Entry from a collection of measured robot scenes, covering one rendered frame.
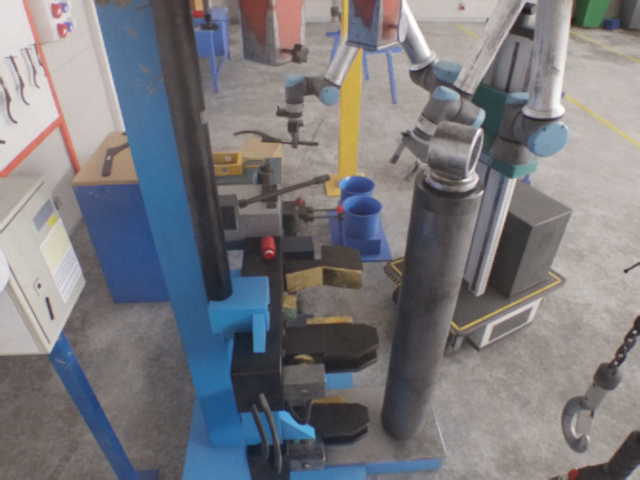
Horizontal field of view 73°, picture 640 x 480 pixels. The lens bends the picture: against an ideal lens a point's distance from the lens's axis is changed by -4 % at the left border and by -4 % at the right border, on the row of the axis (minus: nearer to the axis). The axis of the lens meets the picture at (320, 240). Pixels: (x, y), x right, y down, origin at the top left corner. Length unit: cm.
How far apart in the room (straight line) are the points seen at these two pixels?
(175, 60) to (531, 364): 256
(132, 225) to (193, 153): 179
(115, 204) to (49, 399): 115
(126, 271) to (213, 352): 148
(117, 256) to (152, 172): 180
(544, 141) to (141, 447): 231
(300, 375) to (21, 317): 79
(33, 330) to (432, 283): 120
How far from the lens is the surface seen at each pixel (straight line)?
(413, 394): 204
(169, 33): 107
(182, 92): 110
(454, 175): 141
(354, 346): 152
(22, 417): 299
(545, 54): 181
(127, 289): 326
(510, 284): 282
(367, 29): 134
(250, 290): 145
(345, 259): 185
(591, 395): 91
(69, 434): 280
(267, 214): 179
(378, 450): 229
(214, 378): 192
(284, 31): 105
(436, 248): 148
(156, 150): 130
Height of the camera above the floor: 216
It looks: 36 degrees down
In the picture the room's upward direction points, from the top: straight up
